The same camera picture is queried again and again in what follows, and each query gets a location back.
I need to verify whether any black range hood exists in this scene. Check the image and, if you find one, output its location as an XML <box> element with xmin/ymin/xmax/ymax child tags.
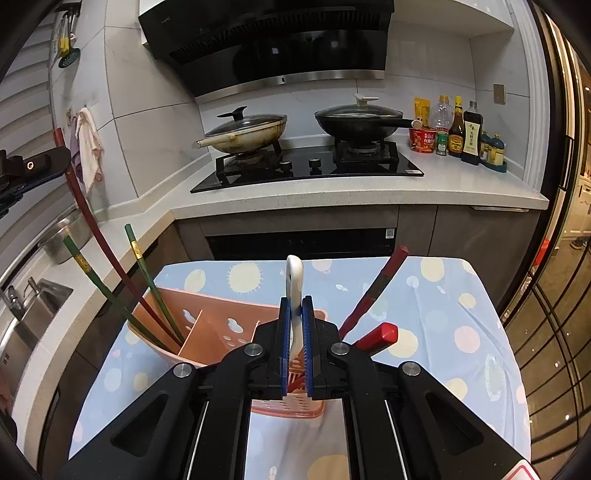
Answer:
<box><xmin>139</xmin><ymin>0</ymin><xmax>396</xmax><ymax>97</ymax></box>

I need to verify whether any glass lid white knob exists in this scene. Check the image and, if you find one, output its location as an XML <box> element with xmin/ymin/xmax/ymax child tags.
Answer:
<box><xmin>316</xmin><ymin>93</ymin><xmax>403</xmax><ymax>121</ymax></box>

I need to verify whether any maroon chopstick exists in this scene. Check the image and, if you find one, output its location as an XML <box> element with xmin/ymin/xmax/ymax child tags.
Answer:
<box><xmin>338</xmin><ymin>246</ymin><xmax>410</xmax><ymax>340</ymax></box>

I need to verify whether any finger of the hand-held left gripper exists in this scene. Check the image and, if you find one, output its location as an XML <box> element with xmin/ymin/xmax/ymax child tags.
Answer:
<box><xmin>0</xmin><ymin>147</ymin><xmax>71</xmax><ymax>185</ymax></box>
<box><xmin>0</xmin><ymin>182</ymin><xmax>29</xmax><ymax>219</ymax></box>

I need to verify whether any red instant noodle cup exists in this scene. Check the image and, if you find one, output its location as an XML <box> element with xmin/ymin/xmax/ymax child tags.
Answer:
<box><xmin>409</xmin><ymin>127</ymin><xmax>438</xmax><ymax>153</ymax></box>

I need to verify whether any metal bowl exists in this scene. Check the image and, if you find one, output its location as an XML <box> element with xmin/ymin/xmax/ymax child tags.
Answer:
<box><xmin>38</xmin><ymin>210</ymin><xmax>93</xmax><ymax>265</ymax></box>

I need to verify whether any beige wok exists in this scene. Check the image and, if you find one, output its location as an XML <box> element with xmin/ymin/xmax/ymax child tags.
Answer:
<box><xmin>193</xmin><ymin>117</ymin><xmax>288</xmax><ymax>154</ymax></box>

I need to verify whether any black gas stove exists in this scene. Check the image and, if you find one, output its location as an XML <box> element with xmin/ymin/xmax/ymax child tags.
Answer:
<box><xmin>190</xmin><ymin>141</ymin><xmax>424</xmax><ymax>193</ymax></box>

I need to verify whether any steel sink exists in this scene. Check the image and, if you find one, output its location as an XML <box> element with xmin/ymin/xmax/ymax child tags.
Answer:
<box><xmin>0</xmin><ymin>277</ymin><xmax>75</xmax><ymax>393</ymax></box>

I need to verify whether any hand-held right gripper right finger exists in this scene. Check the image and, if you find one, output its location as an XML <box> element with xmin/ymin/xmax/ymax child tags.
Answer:
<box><xmin>303</xmin><ymin>298</ymin><xmax>530</xmax><ymax>480</ymax></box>

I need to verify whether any glass lid black knob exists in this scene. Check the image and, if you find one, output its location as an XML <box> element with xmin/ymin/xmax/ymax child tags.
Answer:
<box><xmin>203</xmin><ymin>106</ymin><xmax>287</xmax><ymax>138</ymax></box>

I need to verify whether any chrome faucet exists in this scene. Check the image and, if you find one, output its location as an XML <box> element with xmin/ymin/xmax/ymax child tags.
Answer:
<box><xmin>0</xmin><ymin>286</ymin><xmax>24</xmax><ymax>321</ymax></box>

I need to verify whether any pink plastic utensil holder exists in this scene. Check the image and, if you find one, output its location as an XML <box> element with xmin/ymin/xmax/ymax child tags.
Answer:
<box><xmin>128</xmin><ymin>286</ymin><xmax>329</xmax><ymax>419</ymax></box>

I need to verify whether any purple hanging towel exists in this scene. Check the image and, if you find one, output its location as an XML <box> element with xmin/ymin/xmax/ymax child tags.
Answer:
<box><xmin>68</xmin><ymin>136</ymin><xmax>88</xmax><ymax>185</ymax></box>

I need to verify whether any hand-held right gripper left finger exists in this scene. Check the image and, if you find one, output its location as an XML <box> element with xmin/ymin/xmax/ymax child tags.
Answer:
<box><xmin>55</xmin><ymin>298</ymin><xmax>293</xmax><ymax>480</ymax></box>

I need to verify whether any white window blind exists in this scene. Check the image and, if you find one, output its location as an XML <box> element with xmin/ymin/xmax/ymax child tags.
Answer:
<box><xmin>0</xmin><ymin>18</ymin><xmax>63</xmax><ymax>241</ymax></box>

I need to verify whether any white ceramic spoon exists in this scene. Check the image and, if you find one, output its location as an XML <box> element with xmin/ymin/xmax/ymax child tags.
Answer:
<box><xmin>284</xmin><ymin>255</ymin><xmax>308</xmax><ymax>361</ymax></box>

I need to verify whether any built-in black oven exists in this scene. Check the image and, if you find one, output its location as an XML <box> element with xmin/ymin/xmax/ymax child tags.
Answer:
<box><xmin>205</xmin><ymin>227</ymin><xmax>399</xmax><ymax>262</ymax></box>

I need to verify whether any dark soy sauce bottle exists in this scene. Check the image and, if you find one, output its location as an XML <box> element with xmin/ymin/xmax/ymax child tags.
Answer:
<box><xmin>461</xmin><ymin>100</ymin><xmax>484</xmax><ymax>165</ymax></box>

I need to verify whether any green chopstick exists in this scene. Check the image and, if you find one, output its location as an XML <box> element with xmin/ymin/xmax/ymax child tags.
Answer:
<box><xmin>124</xmin><ymin>224</ymin><xmax>186</xmax><ymax>346</ymax></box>
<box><xmin>62</xmin><ymin>235</ymin><xmax>182</xmax><ymax>355</ymax></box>

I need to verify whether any brown sauce bottle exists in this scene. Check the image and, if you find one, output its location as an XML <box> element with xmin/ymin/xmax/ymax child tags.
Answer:
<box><xmin>448</xmin><ymin>96</ymin><xmax>465</xmax><ymax>158</ymax></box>

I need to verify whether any white hanging towel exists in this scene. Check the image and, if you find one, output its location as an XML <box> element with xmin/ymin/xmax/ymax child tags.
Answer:
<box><xmin>75</xmin><ymin>107</ymin><xmax>105</xmax><ymax>195</ymax></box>

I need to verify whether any glass sliding door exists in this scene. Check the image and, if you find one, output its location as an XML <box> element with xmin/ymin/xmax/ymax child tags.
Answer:
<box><xmin>501</xmin><ymin>0</ymin><xmax>591</xmax><ymax>464</ymax></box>

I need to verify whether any blue dotted tablecloth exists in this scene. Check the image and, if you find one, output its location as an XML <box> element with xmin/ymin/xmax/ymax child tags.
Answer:
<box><xmin>69</xmin><ymin>256</ymin><xmax>532</xmax><ymax>480</ymax></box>

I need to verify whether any white wall cabinet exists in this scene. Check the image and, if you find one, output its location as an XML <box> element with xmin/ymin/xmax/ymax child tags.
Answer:
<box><xmin>394</xmin><ymin>0</ymin><xmax>516</xmax><ymax>35</ymax></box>

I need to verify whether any green slotted ladle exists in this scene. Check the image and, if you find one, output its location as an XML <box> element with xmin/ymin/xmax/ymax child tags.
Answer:
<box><xmin>58</xmin><ymin>9</ymin><xmax>82</xmax><ymax>69</ymax></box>

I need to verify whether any blue condiment caddy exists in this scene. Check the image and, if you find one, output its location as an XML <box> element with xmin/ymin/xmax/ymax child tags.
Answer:
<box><xmin>480</xmin><ymin>131</ymin><xmax>508</xmax><ymax>173</ymax></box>

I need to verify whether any clear plastic bottle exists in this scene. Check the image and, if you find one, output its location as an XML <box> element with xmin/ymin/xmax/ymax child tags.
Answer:
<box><xmin>431</xmin><ymin>95</ymin><xmax>452</xmax><ymax>131</ymax></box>

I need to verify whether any black wok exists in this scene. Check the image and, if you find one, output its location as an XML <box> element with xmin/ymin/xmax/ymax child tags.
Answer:
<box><xmin>315</xmin><ymin>113</ymin><xmax>424</xmax><ymax>141</ymax></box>

